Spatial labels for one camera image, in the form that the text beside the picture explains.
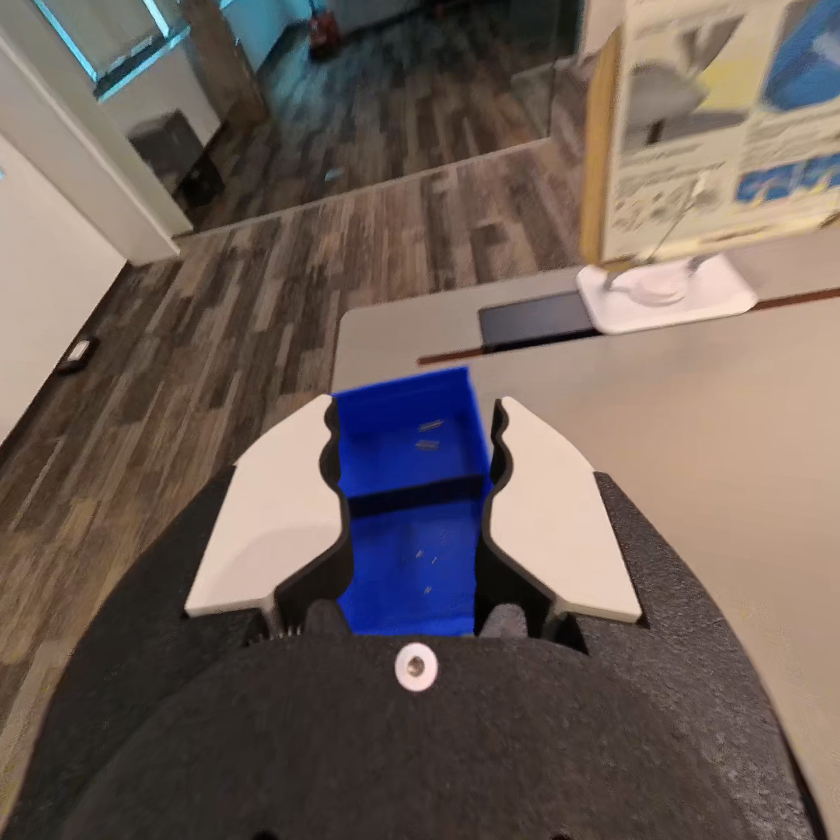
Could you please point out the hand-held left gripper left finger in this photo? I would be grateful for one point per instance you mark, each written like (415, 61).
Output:
(275, 518)

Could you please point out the small floor device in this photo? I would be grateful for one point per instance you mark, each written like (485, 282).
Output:
(77, 354)

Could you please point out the instruction sign on white stand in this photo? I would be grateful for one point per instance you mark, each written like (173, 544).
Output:
(689, 131)

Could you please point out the black rectangular plate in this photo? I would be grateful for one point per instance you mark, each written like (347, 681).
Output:
(538, 321)

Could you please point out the black trash bin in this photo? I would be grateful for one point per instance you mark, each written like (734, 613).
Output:
(174, 157)

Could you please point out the red floor object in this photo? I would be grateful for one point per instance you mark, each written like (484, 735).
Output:
(323, 36)

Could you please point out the wooden pillar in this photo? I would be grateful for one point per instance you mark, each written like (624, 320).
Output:
(223, 59)

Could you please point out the black bin divider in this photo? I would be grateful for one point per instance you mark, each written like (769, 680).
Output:
(420, 493)

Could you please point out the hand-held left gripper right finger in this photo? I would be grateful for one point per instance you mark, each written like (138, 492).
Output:
(558, 525)

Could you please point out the blue plastic bin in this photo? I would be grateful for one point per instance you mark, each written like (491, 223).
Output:
(394, 531)

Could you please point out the long metal screw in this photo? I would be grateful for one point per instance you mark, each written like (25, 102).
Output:
(430, 425)

